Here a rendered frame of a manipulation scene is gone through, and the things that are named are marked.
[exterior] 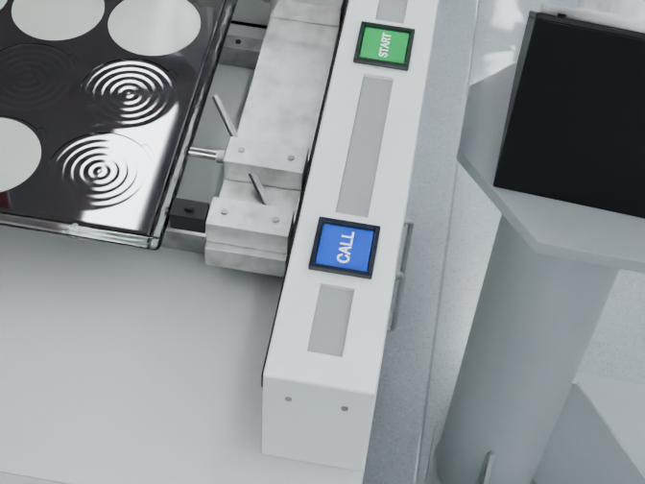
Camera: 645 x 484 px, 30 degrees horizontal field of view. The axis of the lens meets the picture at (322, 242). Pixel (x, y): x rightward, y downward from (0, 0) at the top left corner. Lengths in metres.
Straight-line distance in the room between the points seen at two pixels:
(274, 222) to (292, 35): 0.29
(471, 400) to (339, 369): 0.78
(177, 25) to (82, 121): 0.17
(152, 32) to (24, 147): 0.20
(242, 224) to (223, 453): 0.22
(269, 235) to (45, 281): 0.24
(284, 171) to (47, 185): 0.23
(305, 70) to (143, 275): 0.29
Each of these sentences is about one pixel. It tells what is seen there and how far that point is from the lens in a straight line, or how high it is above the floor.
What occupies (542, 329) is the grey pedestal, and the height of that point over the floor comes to 0.55.
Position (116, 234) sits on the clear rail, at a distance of 1.15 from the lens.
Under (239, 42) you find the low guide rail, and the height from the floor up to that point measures 0.85.
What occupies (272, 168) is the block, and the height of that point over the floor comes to 0.91.
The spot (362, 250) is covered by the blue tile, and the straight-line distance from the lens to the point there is 1.06.
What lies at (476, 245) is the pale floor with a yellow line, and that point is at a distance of 2.30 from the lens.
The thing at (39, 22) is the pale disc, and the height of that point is 0.90.
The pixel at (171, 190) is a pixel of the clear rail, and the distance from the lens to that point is 1.18.
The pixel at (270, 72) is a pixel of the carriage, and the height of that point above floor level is 0.88.
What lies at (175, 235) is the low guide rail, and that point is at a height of 0.84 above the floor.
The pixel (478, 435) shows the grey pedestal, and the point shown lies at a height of 0.24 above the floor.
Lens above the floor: 1.81
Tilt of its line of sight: 53 degrees down
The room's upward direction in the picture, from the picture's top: 5 degrees clockwise
